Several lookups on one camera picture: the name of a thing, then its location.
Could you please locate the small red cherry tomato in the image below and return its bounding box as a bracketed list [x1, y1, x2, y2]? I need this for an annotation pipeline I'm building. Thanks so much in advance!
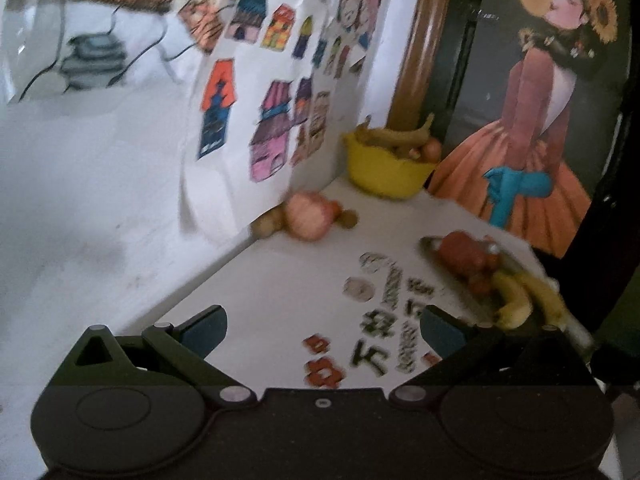
[466, 273, 492, 298]

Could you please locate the large red apple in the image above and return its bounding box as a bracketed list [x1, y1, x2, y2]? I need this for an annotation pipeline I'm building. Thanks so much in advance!
[436, 231, 500, 278]

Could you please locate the pale pink apple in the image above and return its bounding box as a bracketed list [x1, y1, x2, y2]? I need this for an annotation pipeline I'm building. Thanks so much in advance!
[284, 192, 334, 242]

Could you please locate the small orange tomato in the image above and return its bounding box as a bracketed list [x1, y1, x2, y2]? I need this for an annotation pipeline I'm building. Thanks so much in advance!
[329, 200, 343, 220]

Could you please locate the metal rectangular tray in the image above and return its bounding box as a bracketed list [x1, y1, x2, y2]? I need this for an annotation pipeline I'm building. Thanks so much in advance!
[420, 236, 593, 354]

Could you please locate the white printed table cloth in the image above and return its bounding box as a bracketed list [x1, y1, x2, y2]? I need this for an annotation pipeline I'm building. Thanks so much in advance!
[160, 178, 544, 392]

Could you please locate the brown longan fruit right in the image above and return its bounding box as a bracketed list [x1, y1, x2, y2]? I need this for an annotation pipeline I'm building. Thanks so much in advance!
[337, 209, 359, 229]

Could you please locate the yellow plastic fruit bowl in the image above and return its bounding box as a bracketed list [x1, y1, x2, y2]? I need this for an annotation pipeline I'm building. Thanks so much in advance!
[342, 132, 437, 200]

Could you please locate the brown round fruit in bowl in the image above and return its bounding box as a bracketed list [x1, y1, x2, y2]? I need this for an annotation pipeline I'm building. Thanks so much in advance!
[421, 138, 442, 164]

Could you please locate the banana in yellow bowl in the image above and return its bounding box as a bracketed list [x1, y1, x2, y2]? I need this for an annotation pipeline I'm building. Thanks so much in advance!
[355, 113, 435, 148]

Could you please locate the colored houses drawing paper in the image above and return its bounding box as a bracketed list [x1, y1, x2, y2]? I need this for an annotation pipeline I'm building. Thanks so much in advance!
[181, 0, 354, 244]

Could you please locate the girl with sunflowers poster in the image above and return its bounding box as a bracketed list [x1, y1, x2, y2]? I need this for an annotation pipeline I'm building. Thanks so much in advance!
[428, 0, 631, 257]

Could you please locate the large colored figure drawing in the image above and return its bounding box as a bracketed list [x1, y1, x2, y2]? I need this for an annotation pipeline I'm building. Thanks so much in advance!
[1, 0, 224, 104]

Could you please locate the cartoon girl bear drawing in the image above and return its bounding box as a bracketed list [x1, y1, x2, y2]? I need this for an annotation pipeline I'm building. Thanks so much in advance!
[336, 0, 392, 51]

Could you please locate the brown wooden frame post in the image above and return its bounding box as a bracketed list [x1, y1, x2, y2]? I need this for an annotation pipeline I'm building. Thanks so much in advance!
[386, 0, 450, 130]

